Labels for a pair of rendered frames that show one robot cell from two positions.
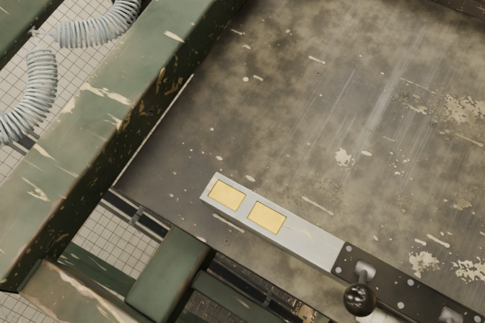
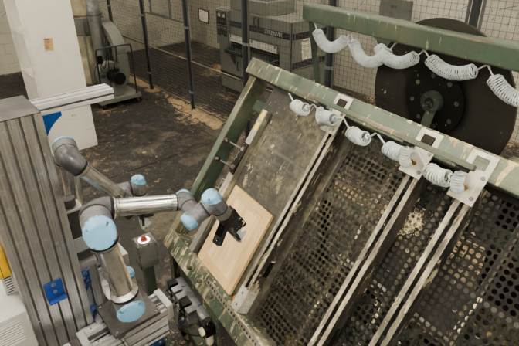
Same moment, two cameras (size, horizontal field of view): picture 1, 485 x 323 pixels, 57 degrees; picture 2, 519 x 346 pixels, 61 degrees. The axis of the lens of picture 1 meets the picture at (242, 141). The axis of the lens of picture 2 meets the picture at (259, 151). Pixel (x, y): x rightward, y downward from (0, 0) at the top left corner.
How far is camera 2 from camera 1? 2.34 m
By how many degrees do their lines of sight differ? 70
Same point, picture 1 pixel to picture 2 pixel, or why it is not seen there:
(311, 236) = (251, 137)
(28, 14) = (351, 28)
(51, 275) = (252, 80)
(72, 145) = (267, 73)
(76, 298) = (247, 88)
